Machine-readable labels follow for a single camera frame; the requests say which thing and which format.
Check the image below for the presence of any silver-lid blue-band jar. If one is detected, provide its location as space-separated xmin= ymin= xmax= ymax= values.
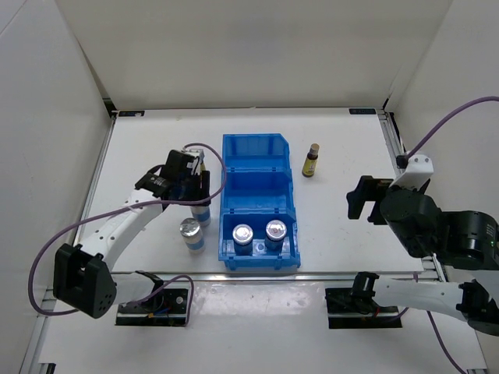
xmin=179 ymin=217 xmax=205 ymax=254
xmin=190 ymin=206 xmax=211 ymax=228

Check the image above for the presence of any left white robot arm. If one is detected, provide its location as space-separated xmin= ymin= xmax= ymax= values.
xmin=53 ymin=148 xmax=210 ymax=319

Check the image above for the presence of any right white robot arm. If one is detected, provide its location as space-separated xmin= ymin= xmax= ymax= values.
xmin=346 ymin=175 xmax=498 ymax=336

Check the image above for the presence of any blue three-compartment plastic bin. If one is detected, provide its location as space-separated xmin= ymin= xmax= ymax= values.
xmin=218 ymin=133 xmax=301 ymax=270

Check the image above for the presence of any right black corner label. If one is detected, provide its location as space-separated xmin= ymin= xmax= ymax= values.
xmin=349 ymin=108 xmax=377 ymax=115

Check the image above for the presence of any black corner label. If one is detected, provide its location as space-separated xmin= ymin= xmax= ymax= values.
xmin=349 ymin=108 xmax=377 ymax=115
xmin=118 ymin=111 xmax=145 ymax=118

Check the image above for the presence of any left black corner label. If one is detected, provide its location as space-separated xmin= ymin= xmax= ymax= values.
xmin=118 ymin=111 xmax=145 ymax=118

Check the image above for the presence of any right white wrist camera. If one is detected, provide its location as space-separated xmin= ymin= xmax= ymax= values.
xmin=390 ymin=153 xmax=434 ymax=191

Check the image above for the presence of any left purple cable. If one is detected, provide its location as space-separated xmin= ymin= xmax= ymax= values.
xmin=30 ymin=143 xmax=228 ymax=316

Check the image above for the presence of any purple cable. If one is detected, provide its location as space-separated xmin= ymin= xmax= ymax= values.
xmin=395 ymin=96 xmax=499 ymax=373
xmin=30 ymin=143 xmax=228 ymax=316

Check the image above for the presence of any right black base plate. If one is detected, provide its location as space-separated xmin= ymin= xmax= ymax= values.
xmin=324 ymin=288 xmax=403 ymax=330

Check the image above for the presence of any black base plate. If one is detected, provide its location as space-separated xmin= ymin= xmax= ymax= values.
xmin=115 ymin=288 xmax=190 ymax=327
xmin=324 ymin=288 xmax=403 ymax=330

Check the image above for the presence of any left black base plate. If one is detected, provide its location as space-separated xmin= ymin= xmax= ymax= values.
xmin=115 ymin=288 xmax=190 ymax=327

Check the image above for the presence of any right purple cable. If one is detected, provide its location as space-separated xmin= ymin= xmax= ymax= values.
xmin=395 ymin=96 xmax=499 ymax=373

